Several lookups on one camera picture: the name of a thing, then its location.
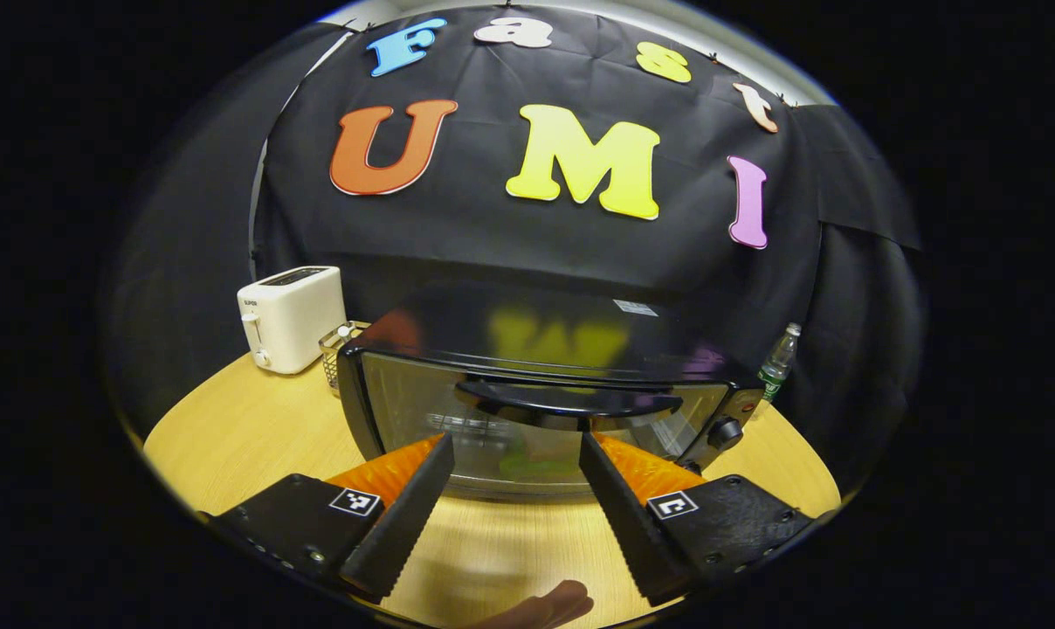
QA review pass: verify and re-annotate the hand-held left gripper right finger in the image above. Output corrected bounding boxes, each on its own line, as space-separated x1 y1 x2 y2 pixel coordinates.
578 432 815 605

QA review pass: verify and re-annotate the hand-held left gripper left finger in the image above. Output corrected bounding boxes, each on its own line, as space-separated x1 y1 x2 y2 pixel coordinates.
204 434 456 604

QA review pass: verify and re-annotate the black electric oven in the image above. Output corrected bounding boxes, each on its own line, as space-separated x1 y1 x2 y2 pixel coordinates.
337 288 766 501

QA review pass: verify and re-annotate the clear plastic water bottle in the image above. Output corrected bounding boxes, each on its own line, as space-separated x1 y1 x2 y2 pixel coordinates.
759 322 802 403

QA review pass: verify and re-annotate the white toaster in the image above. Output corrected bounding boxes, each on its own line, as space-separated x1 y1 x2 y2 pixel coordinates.
237 266 348 375

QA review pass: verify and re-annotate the black backdrop cloth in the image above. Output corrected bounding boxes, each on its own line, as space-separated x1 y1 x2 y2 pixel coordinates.
100 4 926 490

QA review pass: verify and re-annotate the wire mesh utensil holder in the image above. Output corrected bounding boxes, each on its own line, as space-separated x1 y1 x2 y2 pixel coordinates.
320 321 371 390

